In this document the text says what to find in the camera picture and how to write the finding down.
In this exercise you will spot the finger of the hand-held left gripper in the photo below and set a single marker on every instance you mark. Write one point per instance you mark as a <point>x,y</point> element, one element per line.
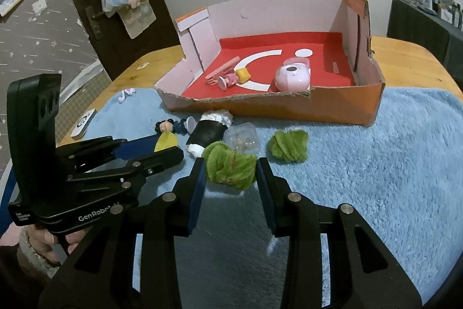
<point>162,157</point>
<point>137,146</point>

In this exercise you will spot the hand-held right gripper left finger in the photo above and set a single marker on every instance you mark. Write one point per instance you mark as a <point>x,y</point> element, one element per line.
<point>195,196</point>

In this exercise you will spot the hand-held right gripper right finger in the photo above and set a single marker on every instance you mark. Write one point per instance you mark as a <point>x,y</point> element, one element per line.
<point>267,196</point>

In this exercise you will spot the yellow bottle cap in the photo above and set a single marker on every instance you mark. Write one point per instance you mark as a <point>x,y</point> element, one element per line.
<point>164,141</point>

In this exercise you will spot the black-haired doll figure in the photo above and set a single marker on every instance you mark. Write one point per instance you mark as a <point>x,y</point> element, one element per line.
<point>170,126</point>

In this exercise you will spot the green fuzzy scrunchie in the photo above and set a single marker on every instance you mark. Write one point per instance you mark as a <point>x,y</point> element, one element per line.
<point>229,167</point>
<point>287,146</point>

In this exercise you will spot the black and white plush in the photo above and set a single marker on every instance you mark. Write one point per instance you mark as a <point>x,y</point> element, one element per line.
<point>208,133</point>

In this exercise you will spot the clear plastic capsule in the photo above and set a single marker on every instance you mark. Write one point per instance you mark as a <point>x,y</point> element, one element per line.
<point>241,139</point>

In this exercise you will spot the pink clothespin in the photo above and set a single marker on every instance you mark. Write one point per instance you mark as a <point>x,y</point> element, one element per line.
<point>222,69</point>

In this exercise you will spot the orange cardboard box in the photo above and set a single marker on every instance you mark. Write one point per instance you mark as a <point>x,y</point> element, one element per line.
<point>325,102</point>

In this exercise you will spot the small yellow toy piece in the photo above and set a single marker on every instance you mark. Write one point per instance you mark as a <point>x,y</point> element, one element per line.
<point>243,74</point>

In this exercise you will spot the pink round device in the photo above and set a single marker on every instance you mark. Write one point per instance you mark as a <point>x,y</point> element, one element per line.
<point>292,79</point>

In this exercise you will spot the clear plastic lid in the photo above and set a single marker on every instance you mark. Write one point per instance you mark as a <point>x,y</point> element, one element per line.
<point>298,61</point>

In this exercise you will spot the person's left forearm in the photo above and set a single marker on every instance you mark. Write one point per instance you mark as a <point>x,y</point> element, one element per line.
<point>21,272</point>

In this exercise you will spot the person's left hand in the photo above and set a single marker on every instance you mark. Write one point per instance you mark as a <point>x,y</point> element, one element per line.
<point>41,242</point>

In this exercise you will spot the white remote control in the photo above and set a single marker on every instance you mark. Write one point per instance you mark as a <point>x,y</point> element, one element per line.
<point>82,124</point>

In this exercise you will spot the small tan tag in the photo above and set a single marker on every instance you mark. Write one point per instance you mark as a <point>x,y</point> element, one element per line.
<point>143,65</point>

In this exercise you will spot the blue fluffy towel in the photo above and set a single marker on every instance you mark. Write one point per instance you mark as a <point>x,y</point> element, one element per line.
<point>361,186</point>

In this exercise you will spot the beige hanging pouch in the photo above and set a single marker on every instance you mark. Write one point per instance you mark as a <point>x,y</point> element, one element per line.
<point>139,17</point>

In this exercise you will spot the small white paper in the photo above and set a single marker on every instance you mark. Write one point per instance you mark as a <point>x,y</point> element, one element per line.
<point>38,5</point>

